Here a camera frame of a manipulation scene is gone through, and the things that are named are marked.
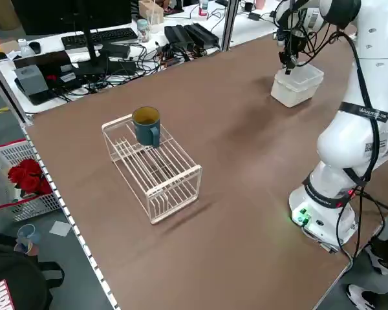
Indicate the red roses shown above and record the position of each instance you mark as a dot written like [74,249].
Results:
[29,177]

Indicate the black monitor stand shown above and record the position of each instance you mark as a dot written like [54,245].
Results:
[90,48]

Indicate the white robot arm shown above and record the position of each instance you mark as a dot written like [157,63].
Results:
[342,142]

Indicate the grey cube device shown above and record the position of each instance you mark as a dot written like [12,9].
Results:
[30,80]

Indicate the dark mug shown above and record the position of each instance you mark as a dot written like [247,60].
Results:
[248,6]

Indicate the black mouse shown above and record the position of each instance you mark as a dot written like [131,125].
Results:
[34,47]

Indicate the black keyboard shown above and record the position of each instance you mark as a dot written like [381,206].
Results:
[100,37]

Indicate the black backpack red logo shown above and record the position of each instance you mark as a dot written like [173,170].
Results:
[13,277]

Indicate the brown cardboard box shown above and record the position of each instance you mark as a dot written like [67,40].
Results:
[6,14]

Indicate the black power supply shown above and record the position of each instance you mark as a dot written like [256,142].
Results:
[202,34]
[178,35]

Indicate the white preservation box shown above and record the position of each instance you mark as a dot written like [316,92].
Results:
[287,98]

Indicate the small black adapter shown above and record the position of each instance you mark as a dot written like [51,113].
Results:
[254,16]

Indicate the white paper square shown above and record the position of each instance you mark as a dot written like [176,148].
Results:
[59,229]

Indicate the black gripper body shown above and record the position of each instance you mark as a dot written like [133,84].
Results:
[295,40]

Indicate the clear water bottle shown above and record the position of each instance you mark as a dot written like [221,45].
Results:
[24,48]

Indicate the dark flat box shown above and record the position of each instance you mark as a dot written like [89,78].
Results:
[42,59]

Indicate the jar with teal lid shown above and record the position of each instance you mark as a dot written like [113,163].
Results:
[143,30]

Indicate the pink cup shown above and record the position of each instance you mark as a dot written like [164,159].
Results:
[260,4]

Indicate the black monitor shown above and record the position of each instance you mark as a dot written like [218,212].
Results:
[68,14]

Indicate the clear blue cup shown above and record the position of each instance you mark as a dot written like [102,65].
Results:
[27,239]

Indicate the white bottle pink base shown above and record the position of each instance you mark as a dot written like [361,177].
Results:
[203,8]

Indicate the person's black white shoe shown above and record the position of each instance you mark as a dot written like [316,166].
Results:
[386,256]

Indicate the aluminium frame post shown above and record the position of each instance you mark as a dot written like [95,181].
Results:
[9,93]
[229,26]

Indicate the white basket red rim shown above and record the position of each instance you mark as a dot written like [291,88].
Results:
[6,206]

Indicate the light wooden box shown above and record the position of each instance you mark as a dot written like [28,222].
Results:
[150,14]

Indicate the teal mug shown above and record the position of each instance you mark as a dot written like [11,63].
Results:
[145,132]

